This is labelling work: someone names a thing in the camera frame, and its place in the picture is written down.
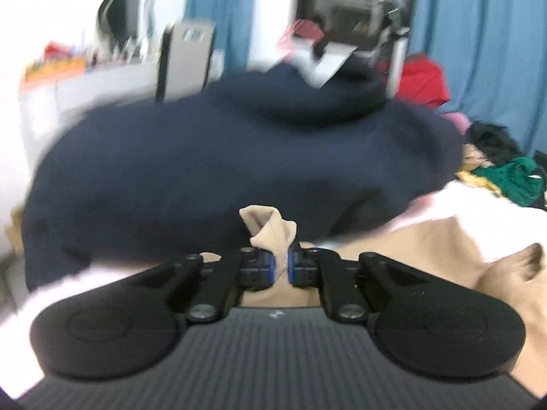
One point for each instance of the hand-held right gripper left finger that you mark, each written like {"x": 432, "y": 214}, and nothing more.
{"x": 266, "y": 267}

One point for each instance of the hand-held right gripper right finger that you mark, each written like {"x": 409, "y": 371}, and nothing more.
{"x": 295, "y": 267}

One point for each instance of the tan shirt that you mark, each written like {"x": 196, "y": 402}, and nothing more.
{"x": 448, "y": 247}

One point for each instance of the pink clothes hanger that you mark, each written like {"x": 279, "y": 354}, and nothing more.
{"x": 297, "y": 30}

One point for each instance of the navy blue hoodie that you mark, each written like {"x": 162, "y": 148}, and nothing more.
{"x": 213, "y": 158}

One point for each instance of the pastel bed sheet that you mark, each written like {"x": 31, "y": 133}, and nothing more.
{"x": 444, "y": 203}

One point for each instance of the yellowish tan garment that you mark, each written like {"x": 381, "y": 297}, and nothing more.
{"x": 474, "y": 171}

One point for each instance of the pink garment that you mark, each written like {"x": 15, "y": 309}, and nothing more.
{"x": 457, "y": 121}

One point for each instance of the red garment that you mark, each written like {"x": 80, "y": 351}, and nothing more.
{"x": 419, "y": 79}

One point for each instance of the grey computer tower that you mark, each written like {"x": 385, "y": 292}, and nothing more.
{"x": 188, "y": 55}

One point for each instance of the silver tripod stand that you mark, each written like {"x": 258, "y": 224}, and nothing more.
{"x": 397, "y": 59}

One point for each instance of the green garment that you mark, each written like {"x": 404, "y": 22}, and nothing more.
{"x": 519, "y": 179}

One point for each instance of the white desk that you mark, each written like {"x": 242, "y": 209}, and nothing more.
{"x": 85, "y": 94}

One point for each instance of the cardboard box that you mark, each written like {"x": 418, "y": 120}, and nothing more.
{"x": 16, "y": 232}

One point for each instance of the narrow blue curtain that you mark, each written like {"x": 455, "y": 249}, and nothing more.
{"x": 226, "y": 13}

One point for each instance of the group of small cosmetic bottles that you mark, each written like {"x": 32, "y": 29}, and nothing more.
{"x": 115, "y": 53}

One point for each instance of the orange tray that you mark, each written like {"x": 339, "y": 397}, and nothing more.
{"x": 51, "y": 68}

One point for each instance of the grey office chair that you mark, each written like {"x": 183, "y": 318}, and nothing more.
{"x": 122, "y": 8}

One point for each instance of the wide blue curtain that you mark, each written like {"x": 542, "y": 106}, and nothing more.
{"x": 491, "y": 42}

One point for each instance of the red desk clutter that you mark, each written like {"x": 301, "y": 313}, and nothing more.
{"x": 55, "y": 49}

